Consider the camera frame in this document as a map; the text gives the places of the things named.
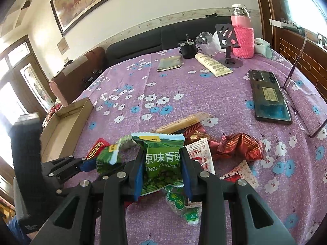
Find white red snack sachet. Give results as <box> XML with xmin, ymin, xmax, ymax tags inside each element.
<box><xmin>186</xmin><ymin>138</ymin><xmax>216</xmax><ymax>175</ymax></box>

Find black mug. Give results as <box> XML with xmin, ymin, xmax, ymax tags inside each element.
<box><xmin>179</xmin><ymin>34</ymin><xmax>201</xmax><ymax>59</ymax></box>

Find beige wafer snack pack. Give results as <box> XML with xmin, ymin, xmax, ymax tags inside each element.
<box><xmin>155</xmin><ymin>112</ymin><xmax>211</xmax><ymax>134</ymax></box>

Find purple floral tablecloth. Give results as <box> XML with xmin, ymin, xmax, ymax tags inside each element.
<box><xmin>74</xmin><ymin>49</ymin><xmax>326</xmax><ymax>244</ymax></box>

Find pink thermos bottle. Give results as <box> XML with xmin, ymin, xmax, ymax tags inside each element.
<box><xmin>231</xmin><ymin>4</ymin><xmax>254</xmax><ymax>59</ymax></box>

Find olive notebook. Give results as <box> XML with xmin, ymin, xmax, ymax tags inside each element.
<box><xmin>157</xmin><ymin>55</ymin><xmax>182</xmax><ymax>72</ymax></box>

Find cardboard tray box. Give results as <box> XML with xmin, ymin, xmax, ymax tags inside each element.
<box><xmin>40</xmin><ymin>97</ymin><xmax>94</xmax><ymax>163</ymax></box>

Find green clear candy wrapper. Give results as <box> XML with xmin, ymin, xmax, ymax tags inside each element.
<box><xmin>162</xmin><ymin>185</ymin><xmax>201</xmax><ymax>226</ymax></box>

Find small wall plaque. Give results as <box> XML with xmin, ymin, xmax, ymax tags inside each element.
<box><xmin>57</xmin><ymin>37</ymin><xmax>69</xmax><ymax>55</ymax></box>

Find eyeglasses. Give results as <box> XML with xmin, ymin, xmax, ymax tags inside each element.
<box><xmin>280</xmin><ymin>32</ymin><xmax>326</xmax><ymax>140</ymax></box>

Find small green snack packet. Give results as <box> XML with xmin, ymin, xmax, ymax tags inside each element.
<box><xmin>96</xmin><ymin>135</ymin><xmax>136</xmax><ymax>174</ymax></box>

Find black phone stand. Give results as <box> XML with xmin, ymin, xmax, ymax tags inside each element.
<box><xmin>215</xmin><ymin>23</ymin><xmax>243</xmax><ymax>68</ymax></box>

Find brown armchair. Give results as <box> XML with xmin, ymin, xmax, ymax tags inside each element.
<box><xmin>49</xmin><ymin>47</ymin><xmax>106</xmax><ymax>106</ymax></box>

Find black sofa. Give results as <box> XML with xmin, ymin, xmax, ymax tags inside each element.
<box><xmin>105</xmin><ymin>16</ymin><xmax>256</xmax><ymax>68</ymax></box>

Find green peas snack packet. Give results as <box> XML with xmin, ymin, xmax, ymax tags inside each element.
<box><xmin>131</xmin><ymin>132</ymin><xmax>185</xmax><ymax>196</ymax></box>

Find dark red foil snack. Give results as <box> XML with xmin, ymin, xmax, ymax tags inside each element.
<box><xmin>217</xmin><ymin>133</ymin><xmax>265</xmax><ymax>161</ymax></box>

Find wooden glass door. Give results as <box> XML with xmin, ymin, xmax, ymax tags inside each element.
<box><xmin>1</xmin><ymin>35</ymin><xmax>56</xmax><ymax>120</ymax></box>

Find red foil candy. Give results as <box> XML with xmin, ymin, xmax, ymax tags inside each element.
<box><xmin>183</xmin><ymin>123</ymin><xmax>219</xmax><ymax>147</ymax></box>

